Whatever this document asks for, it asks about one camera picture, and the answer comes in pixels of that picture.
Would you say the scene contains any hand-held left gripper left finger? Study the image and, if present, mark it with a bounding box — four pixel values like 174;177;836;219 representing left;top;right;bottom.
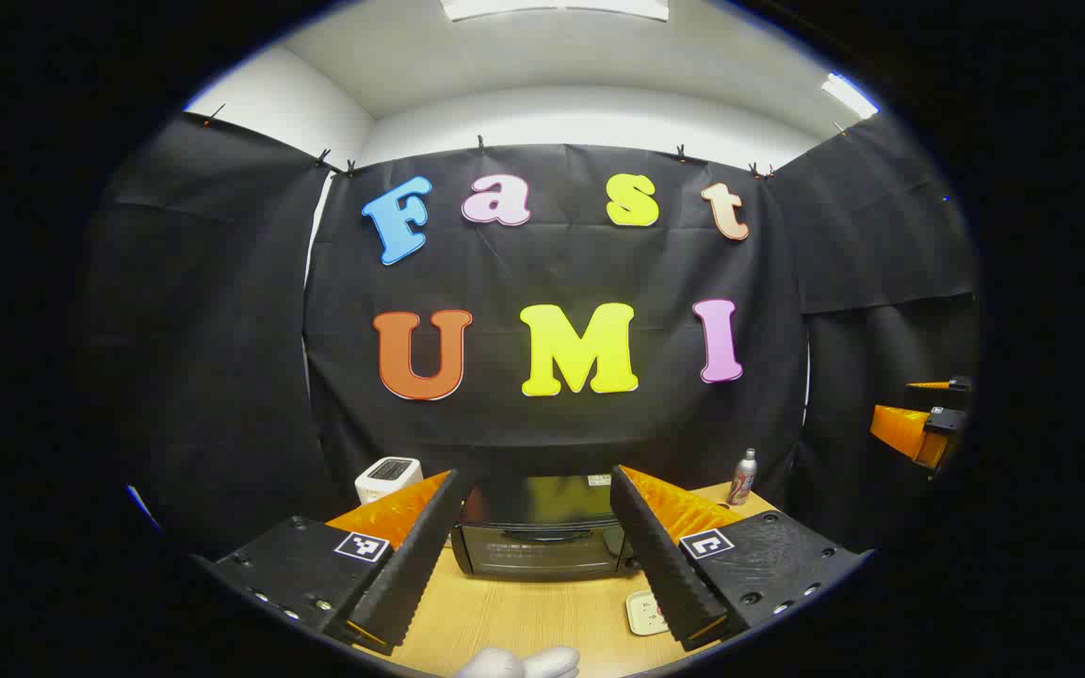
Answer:
206;469;474;657

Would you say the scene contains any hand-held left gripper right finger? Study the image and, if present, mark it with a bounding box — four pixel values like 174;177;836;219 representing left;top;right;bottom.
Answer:
609;464;873;653

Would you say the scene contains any cream food dish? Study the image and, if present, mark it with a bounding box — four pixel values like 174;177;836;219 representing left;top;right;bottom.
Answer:
624;589;672;638

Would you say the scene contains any black electric oven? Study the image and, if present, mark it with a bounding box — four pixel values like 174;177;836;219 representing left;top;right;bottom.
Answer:
451;474;642;580

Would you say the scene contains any white toaster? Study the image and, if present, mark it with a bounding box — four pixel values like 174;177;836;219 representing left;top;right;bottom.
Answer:
355;457;424;505

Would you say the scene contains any silver spray can red label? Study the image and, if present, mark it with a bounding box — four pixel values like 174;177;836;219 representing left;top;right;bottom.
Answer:
727;448;757;507

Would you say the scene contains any ceiling light panel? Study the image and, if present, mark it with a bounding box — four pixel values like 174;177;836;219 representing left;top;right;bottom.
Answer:
439;0;671;23
821;73;880;120

